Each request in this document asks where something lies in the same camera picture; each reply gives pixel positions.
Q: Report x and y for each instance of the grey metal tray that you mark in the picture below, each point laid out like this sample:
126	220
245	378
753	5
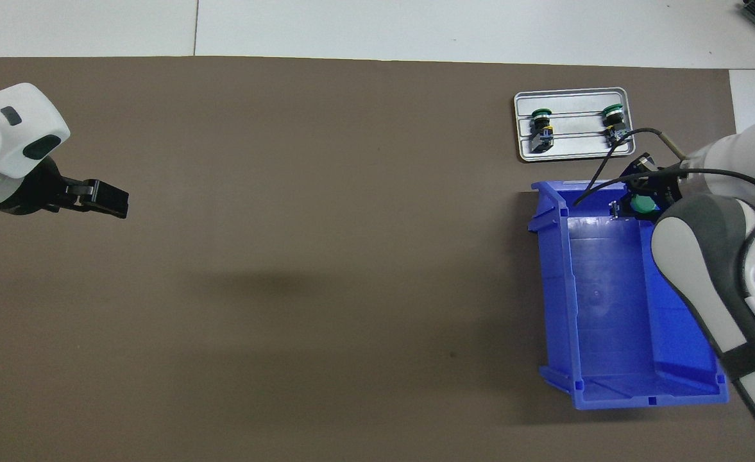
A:
579	149

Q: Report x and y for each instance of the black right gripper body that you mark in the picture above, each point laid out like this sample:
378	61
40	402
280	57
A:
662	186

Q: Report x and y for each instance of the brown table mat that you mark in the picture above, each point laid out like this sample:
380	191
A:
287	289

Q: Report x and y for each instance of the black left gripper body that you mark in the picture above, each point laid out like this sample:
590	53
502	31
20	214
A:
34	192

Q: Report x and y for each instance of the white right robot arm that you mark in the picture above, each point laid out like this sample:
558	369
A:
723	269

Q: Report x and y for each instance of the green push button switch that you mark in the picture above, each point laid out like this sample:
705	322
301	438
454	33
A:
641	204
542	136
614	119

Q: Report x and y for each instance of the blue plastic storage bin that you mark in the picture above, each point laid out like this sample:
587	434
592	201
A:
598	333

